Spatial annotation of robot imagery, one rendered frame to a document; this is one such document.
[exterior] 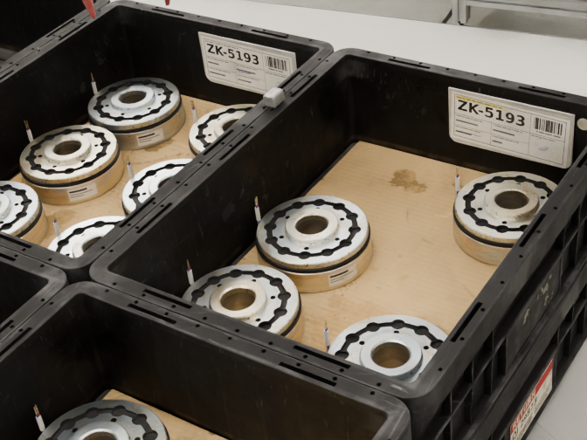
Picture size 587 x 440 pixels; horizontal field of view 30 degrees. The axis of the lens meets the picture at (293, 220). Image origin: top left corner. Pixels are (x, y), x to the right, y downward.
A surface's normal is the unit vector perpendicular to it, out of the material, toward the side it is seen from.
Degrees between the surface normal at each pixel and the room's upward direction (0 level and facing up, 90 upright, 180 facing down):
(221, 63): 90
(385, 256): 0
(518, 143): 90
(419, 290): 0
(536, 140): 90
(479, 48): 0
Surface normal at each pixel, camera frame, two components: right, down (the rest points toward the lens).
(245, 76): -0.54, 0.55
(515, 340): 0.84, 0.26
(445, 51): -0.11, -0.79
